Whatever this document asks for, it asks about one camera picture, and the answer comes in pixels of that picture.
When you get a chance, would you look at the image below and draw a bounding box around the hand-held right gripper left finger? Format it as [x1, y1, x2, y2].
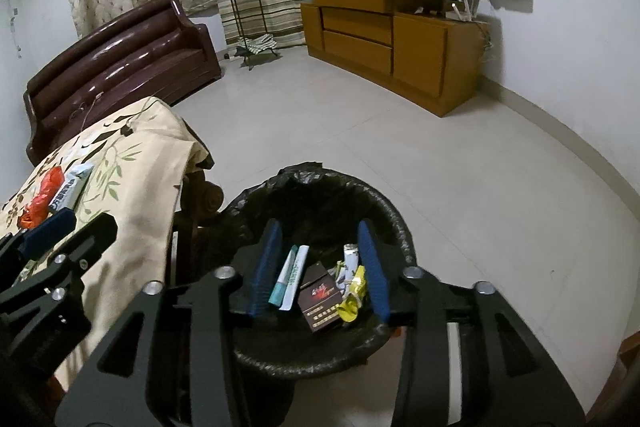
[55, 218, 285, 427]

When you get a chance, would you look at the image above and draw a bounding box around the red plastic bag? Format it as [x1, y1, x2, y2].
[19, 167, 66, 228]

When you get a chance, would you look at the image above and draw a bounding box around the black and white tube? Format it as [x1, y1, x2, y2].
[50, 162, 96, 210]

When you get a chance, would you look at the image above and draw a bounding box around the floral beige blanket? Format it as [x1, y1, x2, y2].
[0, 97, 216, 393]

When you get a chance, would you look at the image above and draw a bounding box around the checked cloth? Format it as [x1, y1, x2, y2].
[239, 34, 278, 55]

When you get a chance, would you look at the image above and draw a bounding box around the brown leather sofa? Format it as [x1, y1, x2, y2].
[22, 0, 223, 166]

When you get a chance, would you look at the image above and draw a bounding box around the yellow wrapper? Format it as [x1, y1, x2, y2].
[336, 267, 368, 323]

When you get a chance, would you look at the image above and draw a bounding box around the white router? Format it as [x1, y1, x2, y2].
[450, 0, 478, 22]

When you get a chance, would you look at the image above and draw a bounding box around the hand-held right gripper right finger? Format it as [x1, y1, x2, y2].
[356, 218, 586, 427]

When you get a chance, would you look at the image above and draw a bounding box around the white cable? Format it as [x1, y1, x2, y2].
[70, 94, 103, 128]

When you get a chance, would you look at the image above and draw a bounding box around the white wrapper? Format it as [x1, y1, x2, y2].
[334, 244, 360, 295]

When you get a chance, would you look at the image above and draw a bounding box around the black-lined trash bin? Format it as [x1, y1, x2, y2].
[220, 162, 417, 380]

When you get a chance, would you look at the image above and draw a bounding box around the wooden cabinet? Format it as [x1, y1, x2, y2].
[298, 0, 493, 118]

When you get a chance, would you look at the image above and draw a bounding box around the white green tube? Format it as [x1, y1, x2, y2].
[268, 244, 310, 310]

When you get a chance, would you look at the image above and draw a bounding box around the dark cigarette box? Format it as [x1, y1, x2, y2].
[297, 263, 348, 333]

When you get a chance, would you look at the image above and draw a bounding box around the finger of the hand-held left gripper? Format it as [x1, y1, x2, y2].
[0, 209, 77, 265]
[0, 213, 118, 308]

